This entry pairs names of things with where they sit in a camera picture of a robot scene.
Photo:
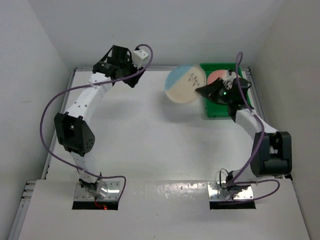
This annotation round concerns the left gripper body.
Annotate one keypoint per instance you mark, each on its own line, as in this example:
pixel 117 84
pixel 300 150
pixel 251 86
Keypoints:
pixel 128 67

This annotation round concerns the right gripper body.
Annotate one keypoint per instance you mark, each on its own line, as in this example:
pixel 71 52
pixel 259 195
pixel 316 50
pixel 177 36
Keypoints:
pixel 226 96

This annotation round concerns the pink cream plate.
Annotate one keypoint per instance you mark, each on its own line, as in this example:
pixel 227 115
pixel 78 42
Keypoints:
pixel 217 74

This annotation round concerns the blue cream plate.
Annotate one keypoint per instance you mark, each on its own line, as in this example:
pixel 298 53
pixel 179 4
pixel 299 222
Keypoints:
pixel 181 83

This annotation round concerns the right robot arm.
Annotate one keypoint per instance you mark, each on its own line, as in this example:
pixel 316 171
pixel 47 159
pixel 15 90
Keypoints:
pixel 271 153

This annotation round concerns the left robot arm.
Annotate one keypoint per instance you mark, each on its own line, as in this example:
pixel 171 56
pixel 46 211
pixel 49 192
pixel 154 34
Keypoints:
pixel 72 127

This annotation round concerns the green plastic bin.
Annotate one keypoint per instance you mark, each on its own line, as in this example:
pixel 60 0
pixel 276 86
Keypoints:
pixel 212 109

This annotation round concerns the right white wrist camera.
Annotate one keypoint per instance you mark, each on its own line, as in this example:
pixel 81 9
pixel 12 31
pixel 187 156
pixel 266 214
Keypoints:
pixel 228 80

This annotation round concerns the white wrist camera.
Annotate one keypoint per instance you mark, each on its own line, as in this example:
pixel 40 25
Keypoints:
pixel 228 80
pixel 139 58

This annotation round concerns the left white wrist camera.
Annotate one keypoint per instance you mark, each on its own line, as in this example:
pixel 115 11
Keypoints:
pixel 139 58

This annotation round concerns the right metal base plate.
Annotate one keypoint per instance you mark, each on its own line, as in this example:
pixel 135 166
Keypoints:
pixel 218 192

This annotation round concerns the metal base plate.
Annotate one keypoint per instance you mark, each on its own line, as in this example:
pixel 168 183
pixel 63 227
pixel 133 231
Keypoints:
pixel 218 192
pixel 108 191

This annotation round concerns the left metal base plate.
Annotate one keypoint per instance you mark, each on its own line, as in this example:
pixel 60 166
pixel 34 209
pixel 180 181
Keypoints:
pixel 108 191

